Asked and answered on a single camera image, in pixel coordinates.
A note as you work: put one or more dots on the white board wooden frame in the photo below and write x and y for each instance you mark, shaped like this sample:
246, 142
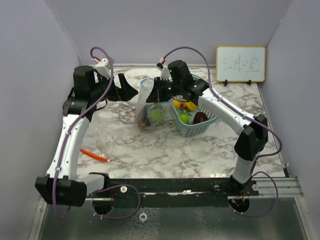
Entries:
240, 64

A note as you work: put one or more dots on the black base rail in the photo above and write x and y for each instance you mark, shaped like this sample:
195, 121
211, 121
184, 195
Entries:
173, 192

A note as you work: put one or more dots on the aluminium frame rail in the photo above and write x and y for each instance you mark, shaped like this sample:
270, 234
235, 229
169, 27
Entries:
280, 187

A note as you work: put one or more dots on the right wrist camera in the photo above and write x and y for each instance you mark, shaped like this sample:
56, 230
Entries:
163, 68

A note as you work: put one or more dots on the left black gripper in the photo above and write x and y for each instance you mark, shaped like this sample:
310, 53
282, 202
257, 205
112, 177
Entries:
124, 93

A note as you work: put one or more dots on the yellow lemon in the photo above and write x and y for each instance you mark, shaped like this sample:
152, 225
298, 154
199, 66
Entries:
176, 104

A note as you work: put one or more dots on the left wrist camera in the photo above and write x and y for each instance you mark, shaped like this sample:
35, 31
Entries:
103, 68

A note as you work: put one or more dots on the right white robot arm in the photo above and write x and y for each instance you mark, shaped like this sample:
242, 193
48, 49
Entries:
176, 80

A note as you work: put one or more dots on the clear orange-zipper bag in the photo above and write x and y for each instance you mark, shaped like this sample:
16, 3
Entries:
100, 140

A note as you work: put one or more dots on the dark purple grape bunch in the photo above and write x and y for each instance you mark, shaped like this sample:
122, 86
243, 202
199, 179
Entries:
146, 110

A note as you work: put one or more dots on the green ring toy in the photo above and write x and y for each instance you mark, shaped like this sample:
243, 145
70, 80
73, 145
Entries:
156, 115

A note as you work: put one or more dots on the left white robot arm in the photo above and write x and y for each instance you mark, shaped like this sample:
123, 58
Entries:
89, 87

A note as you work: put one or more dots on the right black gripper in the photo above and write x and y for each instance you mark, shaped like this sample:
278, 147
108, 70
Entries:
156, 95

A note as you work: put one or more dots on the brown longan bunch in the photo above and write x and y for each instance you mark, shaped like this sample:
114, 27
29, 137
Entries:
143, 122

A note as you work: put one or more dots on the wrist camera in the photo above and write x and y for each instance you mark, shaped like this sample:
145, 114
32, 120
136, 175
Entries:
163, 68
103, 68

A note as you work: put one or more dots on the light blue plastic basket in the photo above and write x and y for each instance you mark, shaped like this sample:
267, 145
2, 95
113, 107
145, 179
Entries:
190, 119

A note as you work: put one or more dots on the dark red apple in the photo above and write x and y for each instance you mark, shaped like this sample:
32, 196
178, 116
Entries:
199, 117

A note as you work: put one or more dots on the green round fruit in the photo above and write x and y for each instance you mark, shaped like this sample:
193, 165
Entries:
184, 118

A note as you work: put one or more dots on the clear blue-zipper bag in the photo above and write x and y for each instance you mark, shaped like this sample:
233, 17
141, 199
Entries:
146, 86

